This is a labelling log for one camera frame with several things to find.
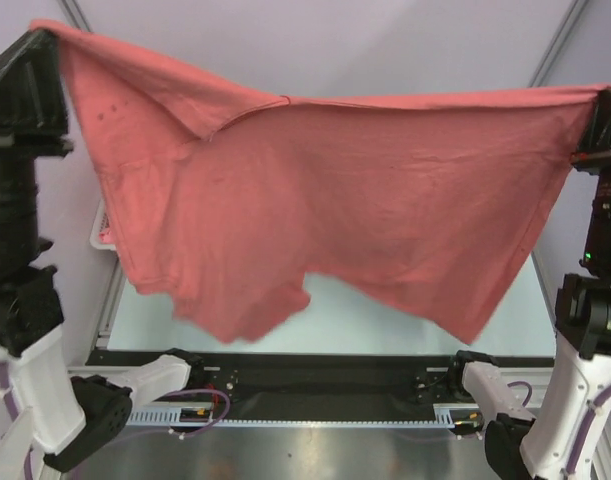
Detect salmon pink t shirt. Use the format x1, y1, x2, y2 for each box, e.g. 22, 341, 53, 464
31, 19, 604, 343

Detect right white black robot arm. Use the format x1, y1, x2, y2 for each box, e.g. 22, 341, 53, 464
446, 89, 611, 479

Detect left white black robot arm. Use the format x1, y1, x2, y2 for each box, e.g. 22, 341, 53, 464
0, 29, 206, 479

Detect white plastic laundry basket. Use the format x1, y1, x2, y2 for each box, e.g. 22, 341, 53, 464
89, 201, 116, 251

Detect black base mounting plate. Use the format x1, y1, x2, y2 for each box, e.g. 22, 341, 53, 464
87, 349, 559, 422

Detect right aluminium corner post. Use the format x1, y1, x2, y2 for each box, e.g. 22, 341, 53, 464
528, 0, 590, 88

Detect aluminium corner post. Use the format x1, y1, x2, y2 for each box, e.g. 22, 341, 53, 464
528, 0, 590, 88
57, 0, 92, 33

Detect left aluminium corner post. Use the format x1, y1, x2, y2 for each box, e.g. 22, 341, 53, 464
57, 0, 92, 33

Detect white slotted cable duct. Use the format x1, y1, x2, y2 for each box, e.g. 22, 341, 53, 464
127, 406, 484, 429

